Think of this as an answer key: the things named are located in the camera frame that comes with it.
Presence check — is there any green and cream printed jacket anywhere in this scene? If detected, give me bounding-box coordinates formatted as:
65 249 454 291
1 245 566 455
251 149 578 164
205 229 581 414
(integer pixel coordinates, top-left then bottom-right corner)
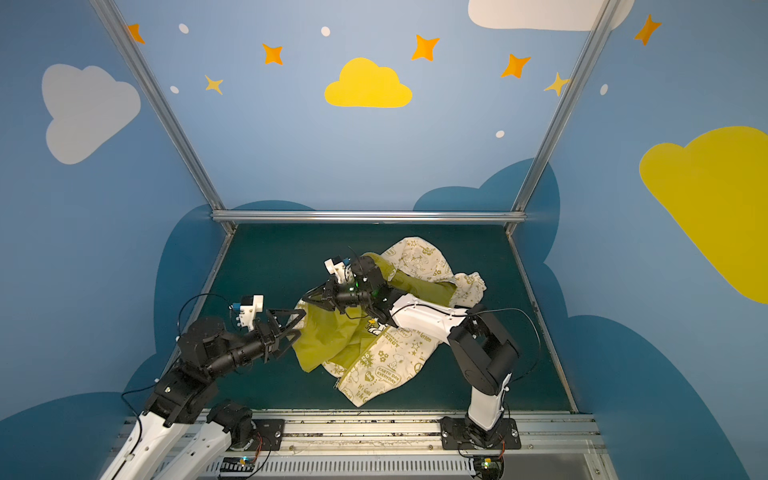
293 237 486 407

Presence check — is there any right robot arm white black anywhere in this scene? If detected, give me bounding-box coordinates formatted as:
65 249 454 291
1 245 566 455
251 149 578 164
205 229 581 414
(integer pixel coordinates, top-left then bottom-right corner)
302 255 522 449

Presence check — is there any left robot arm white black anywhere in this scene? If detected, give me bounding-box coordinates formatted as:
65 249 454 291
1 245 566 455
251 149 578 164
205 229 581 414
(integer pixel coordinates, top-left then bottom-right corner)
102 295 306 479

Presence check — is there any left small circuit board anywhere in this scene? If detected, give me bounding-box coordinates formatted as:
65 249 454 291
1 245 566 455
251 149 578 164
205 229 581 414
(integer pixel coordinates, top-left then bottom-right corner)
217 457 256 479

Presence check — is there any small circuit board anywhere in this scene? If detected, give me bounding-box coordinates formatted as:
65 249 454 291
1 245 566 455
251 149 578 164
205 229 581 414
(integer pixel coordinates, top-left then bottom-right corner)
472 456 505 480
217 457 256 479

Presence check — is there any right small circuit board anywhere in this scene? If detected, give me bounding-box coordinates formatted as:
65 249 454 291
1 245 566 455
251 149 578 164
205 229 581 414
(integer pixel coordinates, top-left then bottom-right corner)
472 456 505 480

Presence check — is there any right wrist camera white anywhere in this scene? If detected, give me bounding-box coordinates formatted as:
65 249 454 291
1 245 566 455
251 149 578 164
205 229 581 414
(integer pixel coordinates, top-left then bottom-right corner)
324 257 354 285

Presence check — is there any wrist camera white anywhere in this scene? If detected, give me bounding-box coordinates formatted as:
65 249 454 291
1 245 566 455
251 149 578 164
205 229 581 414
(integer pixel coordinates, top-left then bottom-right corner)
324 257 354 285
231 295 264 331

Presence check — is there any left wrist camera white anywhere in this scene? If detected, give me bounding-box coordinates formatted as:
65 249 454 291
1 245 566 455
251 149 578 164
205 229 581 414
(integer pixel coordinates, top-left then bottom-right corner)
231 295 264 331

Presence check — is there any left side table rail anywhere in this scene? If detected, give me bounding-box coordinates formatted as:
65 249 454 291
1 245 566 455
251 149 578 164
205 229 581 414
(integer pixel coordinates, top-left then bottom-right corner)
180 231 235 333

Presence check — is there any table rail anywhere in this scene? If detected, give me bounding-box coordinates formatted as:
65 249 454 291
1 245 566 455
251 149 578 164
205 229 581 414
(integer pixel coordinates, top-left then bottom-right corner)
180 231 235 333
506 230 579 414

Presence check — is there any rear aluminium frame bar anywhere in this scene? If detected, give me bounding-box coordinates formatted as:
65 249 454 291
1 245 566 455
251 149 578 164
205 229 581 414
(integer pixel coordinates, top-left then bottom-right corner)
212 210 526 224

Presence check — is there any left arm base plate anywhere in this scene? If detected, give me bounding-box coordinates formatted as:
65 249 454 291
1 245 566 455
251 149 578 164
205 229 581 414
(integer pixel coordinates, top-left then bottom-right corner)
240 418 285 455

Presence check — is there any front aluminium mounting rail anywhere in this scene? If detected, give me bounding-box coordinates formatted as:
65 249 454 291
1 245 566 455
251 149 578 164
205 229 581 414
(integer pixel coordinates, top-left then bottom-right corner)
196 410 617 479

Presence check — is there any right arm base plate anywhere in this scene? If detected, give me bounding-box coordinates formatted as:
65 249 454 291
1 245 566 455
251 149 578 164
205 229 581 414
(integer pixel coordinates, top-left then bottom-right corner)
439 416 522 450

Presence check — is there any right side table rail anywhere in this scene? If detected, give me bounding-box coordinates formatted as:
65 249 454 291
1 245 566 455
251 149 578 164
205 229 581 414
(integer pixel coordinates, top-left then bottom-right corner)
506 230 579 414

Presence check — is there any left aluminium frame post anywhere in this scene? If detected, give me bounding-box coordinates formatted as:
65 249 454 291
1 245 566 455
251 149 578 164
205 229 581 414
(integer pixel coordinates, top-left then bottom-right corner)
90 0 225 211

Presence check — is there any aluminium frame post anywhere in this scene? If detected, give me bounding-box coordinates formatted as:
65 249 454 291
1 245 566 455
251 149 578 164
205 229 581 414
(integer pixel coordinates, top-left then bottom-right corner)
512 0 622 217
90 0 225 211

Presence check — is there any right aluminium frame post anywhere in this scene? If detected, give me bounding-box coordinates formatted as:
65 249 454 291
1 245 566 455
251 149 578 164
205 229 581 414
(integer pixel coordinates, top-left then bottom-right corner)
512 0 622 217

